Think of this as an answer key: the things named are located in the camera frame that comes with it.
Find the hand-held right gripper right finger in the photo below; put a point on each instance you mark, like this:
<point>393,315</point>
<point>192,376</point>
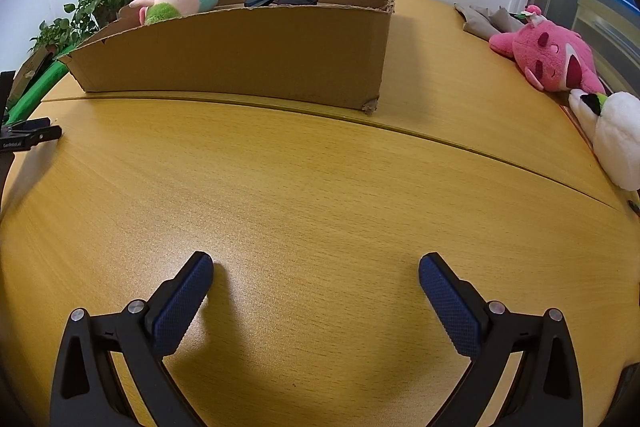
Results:
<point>452,312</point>

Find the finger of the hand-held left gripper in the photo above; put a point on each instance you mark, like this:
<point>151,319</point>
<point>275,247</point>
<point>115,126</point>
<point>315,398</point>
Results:
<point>42,133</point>

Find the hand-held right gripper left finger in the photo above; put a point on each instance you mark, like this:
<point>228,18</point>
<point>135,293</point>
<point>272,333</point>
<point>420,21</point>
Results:
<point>175,312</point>

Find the brown cardboard box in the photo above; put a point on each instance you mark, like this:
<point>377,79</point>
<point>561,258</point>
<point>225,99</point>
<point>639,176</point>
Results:
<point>225,52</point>

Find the small brown cardboard piece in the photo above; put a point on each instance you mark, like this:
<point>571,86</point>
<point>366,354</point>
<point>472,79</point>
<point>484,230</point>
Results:
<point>27,69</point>

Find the green potted plant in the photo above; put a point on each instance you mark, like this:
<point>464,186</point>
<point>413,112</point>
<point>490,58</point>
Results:
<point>95,4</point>

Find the white plush toy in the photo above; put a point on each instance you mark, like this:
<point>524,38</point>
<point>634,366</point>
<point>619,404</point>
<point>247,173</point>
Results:
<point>617,132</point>

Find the grey cloth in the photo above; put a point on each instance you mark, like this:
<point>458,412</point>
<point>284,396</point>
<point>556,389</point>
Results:
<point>480,24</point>

